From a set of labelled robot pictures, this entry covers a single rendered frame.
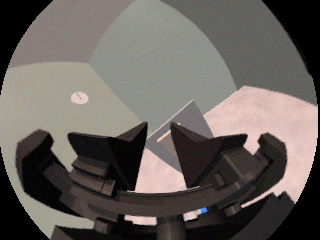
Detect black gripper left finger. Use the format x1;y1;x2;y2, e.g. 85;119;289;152
67;121;148;192

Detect grey panel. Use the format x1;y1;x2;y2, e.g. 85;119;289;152
144;100;213;175

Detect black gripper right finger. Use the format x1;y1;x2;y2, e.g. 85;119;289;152
171;123;248;189

